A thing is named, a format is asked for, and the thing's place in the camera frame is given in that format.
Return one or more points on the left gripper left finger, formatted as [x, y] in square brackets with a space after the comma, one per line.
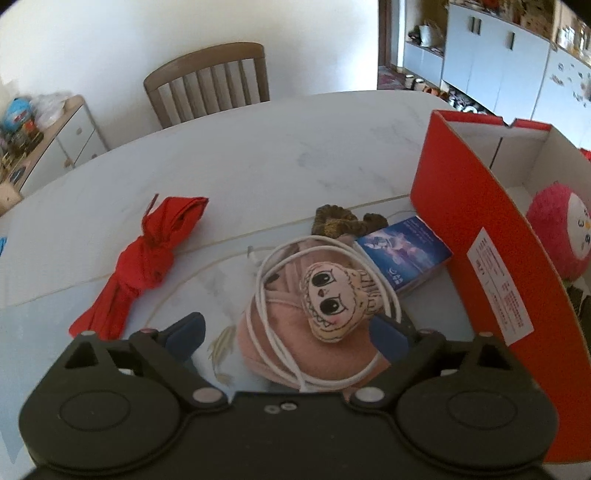
[184, 337]

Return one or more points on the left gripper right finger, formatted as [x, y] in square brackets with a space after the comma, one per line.
[394, 340]

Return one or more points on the beige face plush keychain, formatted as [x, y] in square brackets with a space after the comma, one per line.
[337, 299]

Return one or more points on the blue card box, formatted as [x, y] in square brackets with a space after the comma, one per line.
[407, 253]

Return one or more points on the pink fleece garment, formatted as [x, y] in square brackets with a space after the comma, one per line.
[275, 338]

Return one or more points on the brown scrunchie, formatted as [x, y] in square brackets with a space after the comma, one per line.
[333, 221]

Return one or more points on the red and white cardboard box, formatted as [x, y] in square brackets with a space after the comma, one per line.
[476, 178]

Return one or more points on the pink round plush toy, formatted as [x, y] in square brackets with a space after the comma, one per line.
[561, 220]

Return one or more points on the white drawer cabinet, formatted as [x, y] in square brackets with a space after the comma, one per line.
[70, 142]

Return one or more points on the wooden slat chair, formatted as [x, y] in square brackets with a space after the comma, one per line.
[208, 81]

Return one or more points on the blue globe toy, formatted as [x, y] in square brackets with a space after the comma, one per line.
[17, 113]

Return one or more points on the large white wall cupboard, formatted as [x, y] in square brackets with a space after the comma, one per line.
[506, 68]

